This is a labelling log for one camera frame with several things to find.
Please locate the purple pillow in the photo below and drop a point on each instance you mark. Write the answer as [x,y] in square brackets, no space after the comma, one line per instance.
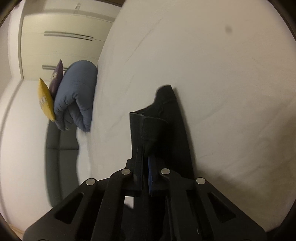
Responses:
[57,78]

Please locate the grey padded headboard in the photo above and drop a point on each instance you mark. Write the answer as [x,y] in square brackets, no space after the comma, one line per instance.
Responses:
[62,166]

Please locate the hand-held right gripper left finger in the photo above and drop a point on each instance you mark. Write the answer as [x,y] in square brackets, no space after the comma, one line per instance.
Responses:
[138,166]

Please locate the blue rolled duvet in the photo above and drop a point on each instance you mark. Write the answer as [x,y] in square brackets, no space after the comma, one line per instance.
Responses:
[76,92]

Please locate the cream wardrobe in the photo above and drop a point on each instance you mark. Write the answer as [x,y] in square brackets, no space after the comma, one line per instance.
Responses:
[69,53]

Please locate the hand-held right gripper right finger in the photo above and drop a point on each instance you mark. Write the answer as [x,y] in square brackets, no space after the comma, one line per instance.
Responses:
[151,176]

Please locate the black pants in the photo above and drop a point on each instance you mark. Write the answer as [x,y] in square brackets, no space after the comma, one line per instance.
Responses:
[171,129]

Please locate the yellow pillow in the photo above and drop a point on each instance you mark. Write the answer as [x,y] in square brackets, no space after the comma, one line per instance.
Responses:
[46,102]

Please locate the bed with white sheet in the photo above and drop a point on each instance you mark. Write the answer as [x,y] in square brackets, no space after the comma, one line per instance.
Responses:
[208,81]

